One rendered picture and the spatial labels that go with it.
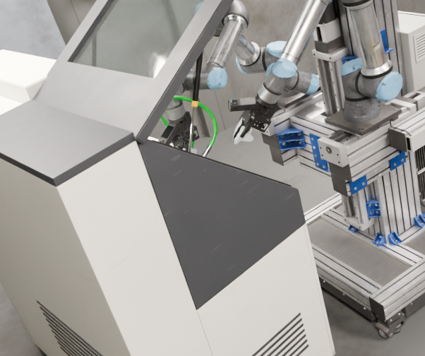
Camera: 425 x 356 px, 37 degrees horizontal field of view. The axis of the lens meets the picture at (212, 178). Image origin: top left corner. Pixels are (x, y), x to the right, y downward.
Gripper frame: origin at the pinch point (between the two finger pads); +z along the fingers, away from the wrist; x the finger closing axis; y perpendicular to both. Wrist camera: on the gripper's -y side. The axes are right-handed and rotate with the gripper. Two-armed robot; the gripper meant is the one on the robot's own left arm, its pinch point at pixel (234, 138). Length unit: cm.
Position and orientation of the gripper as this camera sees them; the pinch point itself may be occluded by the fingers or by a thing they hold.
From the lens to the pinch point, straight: 234.8
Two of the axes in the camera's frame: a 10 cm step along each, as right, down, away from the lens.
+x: -1.1, -6.5, 7.5
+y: 8.9, 2.8, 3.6
